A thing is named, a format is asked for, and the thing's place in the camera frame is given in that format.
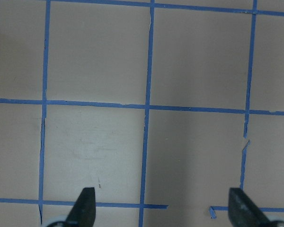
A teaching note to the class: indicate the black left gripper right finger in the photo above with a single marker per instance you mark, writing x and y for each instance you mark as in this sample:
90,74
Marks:
243,212

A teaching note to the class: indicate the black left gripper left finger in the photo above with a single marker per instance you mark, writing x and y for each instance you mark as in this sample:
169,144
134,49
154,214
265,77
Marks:
83,213

